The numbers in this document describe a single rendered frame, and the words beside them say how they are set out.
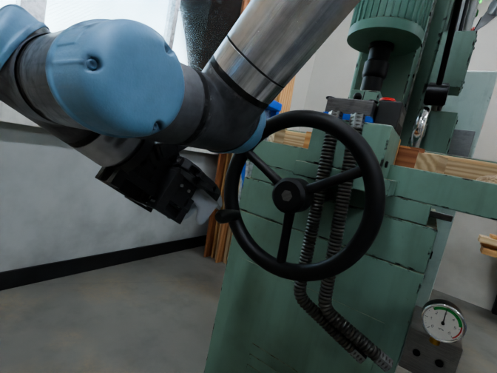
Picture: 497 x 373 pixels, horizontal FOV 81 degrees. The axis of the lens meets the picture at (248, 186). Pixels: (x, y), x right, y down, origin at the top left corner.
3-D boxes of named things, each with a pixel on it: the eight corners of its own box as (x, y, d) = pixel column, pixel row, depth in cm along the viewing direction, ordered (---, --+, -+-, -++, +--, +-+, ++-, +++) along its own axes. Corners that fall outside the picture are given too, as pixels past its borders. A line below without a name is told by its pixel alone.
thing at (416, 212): (250, 177, 75) (253, 162, 75) (285, 179, 93) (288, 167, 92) (426, 226, 54) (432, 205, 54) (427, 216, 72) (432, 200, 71)
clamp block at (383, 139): (302, 160, 57) (313, 115, 56) (324, 165, 69) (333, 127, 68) (381, 177, 50) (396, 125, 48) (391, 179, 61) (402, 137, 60)
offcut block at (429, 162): (421, 171, 59) (427, 155, 59) (444, 175, 56) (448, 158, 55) (413, 169, 57) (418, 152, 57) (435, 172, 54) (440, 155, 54)
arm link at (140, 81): (227, 60, 24) (148, 65, 31) (89, -20, 15) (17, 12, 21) (212, 153, 25) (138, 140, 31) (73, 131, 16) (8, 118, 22)
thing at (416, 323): (398, 366, 53) (410, 326, 52) (404, 337, 64) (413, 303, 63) (452, 394, 49) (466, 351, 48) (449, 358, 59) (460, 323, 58)
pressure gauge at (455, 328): (413, 341, 50) (426, 297, 49) (414, 331, 53) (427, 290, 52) (456, 361, 46) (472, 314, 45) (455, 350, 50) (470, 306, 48)
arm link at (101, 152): (97, 93, 35) (135, 94, 30) (125, 118, 38) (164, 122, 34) (58, 143, 33) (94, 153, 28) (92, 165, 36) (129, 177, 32)
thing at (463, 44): (427, 85, 83) (442, 31, 81) (427, 94, 90) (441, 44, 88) (463, 87, 78) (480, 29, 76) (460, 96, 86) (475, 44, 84)
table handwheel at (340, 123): (342, 72, 43) (416, 266, 38) (367, 104, 60) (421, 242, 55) (201, 149, 58) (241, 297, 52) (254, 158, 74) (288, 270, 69)
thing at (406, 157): (320, 152, 76) (325, 135, 75) (322, 153, 77) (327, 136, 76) (413, 170, 64) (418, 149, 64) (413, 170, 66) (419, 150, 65)
